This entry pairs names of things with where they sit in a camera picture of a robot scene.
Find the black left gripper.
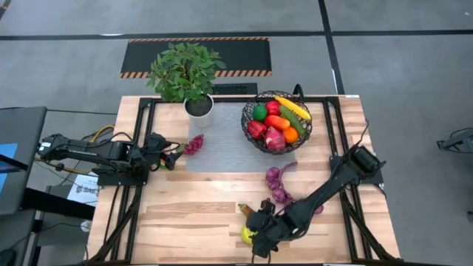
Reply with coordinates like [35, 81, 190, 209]
[142, 132, 185, 171]

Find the yellow cable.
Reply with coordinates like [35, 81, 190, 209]
[88, 124, 116, 144]

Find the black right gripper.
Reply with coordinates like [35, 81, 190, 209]
[246, 206, 302, 259]

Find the orange red mango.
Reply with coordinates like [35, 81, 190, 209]
[263, 115, 291, 132]

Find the red grape bunch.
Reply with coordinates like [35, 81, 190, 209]
[181, 134, 205, 157]

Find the green cucumber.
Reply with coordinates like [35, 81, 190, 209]
[279, 105, 306, 136]

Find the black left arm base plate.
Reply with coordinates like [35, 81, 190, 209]
[96, 168, 149, 187]

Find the red bell pepper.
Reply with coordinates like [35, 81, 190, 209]
[247, 120, 268, 140]

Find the purple onion string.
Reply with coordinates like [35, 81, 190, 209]
[265, 161, 324, 216]

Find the white printed paper sheet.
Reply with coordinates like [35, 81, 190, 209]
[67, 172, 100, 208]

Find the orange fruit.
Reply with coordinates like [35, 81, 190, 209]
[282, 126, 300, 145]

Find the black monitor with blue screen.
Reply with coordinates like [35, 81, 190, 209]
[0, 106, 48, 217]

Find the grey place mat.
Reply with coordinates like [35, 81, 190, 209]
[186, 101, 297, 174]

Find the yellow banana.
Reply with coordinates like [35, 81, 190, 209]
[273, 95, 312, 121]

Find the yellow green apple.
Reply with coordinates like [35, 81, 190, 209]
[240, 224, 259, 245]

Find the black stand beam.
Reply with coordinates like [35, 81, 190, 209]
[20, 187, 96, 221]

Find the green lime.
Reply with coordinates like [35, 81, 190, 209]
[252, 105, 268, 123]

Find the pink dragon fruit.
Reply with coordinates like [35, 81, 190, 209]
[263, 126, 287, 152]

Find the white plant pot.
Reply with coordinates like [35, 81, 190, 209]
[183, 93, 215, 129]

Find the black hazard striped floor mat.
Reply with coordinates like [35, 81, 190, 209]
[120, 36, 273, 79]

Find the red apple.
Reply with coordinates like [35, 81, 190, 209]
[265, 100, 282, 117]

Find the black wire basket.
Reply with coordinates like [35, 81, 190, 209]
[240, 90, 313, 155]

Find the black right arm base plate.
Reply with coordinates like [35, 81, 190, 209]
[329, 154, 385, 186]

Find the red chili pepper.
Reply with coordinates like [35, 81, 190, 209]
[238, 202, 256, 218]

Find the green leafy plant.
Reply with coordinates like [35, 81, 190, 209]
[146, 41, 228, 104]

